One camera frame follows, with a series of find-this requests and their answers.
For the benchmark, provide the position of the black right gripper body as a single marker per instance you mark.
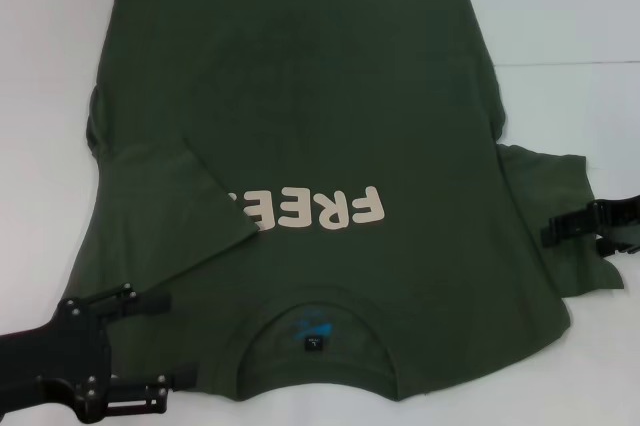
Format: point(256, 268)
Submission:
point(620, 211)

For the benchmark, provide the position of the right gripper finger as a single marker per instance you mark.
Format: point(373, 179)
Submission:
point(570, 230)
point(620, 249)

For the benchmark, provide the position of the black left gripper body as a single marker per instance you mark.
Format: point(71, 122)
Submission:
point(55, 366)

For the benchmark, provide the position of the dark green FREE t-shirt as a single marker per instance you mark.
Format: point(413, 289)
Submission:
point(350, 96)

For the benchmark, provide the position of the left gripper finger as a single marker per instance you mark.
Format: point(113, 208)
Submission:
point(150, 386)
point(140, 303)

